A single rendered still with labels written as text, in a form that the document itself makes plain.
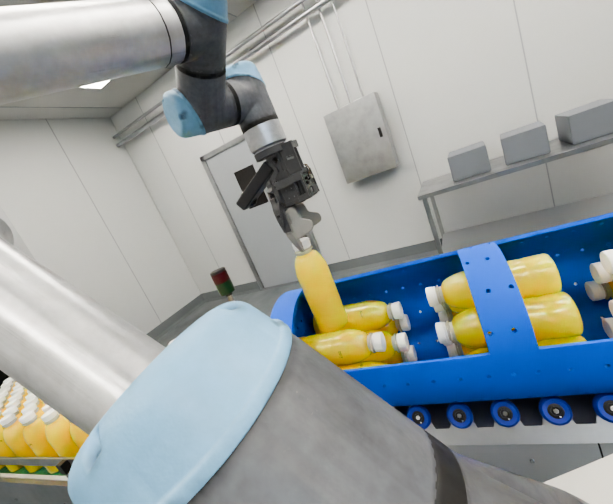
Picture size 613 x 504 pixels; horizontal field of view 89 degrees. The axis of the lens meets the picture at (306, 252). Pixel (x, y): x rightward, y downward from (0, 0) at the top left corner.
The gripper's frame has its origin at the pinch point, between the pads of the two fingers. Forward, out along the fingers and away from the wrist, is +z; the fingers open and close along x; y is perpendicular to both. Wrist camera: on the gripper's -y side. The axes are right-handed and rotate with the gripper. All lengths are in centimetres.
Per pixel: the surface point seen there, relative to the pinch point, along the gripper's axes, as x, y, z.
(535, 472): -13, 30, 49
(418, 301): 13.8, 16.9, 26.6
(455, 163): 248, 52, 30
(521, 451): -12, 29, 46
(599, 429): -11, 40, 43
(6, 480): -22, -130, 42
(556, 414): -11, 35, 39
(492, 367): -13.8, 28.1, 25.6
